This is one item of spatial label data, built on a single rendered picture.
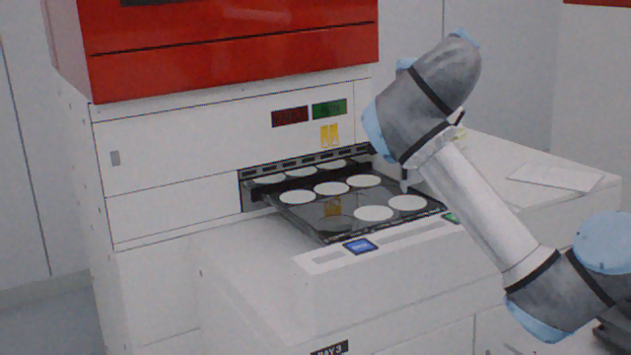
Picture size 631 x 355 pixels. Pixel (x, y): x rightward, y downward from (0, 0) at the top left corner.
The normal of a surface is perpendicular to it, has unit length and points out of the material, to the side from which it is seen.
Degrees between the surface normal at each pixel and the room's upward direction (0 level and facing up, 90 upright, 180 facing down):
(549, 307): 75
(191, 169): 90
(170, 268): 90
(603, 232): 41
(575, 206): 90
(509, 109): 90
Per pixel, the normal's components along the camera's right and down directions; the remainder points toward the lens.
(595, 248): -0.58, -0.56
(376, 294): 0.48, 0.28
